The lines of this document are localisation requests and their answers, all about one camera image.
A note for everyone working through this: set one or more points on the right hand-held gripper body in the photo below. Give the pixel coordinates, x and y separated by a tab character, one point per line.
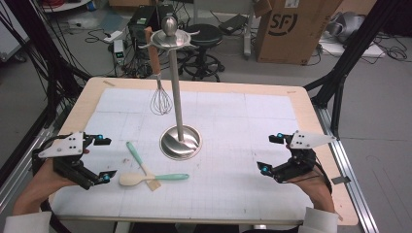
307	139

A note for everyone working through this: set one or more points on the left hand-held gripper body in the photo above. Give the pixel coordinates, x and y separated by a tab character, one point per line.
66	145

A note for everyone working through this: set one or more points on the stainless steel utensil stand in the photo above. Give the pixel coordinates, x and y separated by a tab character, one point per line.
176	97

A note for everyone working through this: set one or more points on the person's left hand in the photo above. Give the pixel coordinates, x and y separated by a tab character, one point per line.
45	187

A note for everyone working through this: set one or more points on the person's right hand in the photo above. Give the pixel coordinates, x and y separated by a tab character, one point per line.
315	192

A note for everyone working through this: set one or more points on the white grid mat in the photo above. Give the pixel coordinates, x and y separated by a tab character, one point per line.
259	113

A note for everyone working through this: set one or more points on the grey tape piece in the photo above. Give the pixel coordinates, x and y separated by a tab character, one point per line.
340	180

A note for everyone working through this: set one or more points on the tan tape strip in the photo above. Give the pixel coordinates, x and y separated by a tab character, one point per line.
109	83

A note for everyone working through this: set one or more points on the thin wooden strip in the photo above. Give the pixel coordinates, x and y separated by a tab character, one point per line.
339	216

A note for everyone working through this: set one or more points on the white device green display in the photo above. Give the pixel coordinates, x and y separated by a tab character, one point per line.
119	50

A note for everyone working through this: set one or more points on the large printed cardboard box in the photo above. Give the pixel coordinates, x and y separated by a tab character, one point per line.
291	42

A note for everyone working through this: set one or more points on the white power strip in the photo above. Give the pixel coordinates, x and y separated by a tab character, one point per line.
113	36

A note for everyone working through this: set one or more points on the white flat board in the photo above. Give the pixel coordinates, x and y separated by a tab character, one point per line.
372	51

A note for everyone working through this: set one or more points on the grey wrapped object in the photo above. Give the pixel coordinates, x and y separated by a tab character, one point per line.
345	26

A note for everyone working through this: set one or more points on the flat black device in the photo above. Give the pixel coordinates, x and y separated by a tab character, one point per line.
233	23

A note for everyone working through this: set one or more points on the white panel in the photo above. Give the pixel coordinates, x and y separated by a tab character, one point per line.
9	35

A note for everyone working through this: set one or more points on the black round stool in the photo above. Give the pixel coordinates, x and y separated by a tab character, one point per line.
207	35

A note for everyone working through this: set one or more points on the black computer tower green label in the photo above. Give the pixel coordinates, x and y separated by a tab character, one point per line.
139	13

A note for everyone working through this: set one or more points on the white round table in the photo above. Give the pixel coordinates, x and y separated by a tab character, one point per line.
64	6

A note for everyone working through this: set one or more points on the plain brown cardboard box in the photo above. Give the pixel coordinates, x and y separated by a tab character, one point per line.
129	2

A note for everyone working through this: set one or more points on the plain black computer tower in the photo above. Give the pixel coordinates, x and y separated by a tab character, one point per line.
164	9

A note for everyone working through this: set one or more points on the aluminium rail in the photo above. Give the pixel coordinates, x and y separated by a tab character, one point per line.
13	187
340	155

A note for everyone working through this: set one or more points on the black metal frame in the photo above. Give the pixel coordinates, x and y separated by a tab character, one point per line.
356	48

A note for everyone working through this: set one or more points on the white metal post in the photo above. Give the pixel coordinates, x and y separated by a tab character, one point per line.
248	32

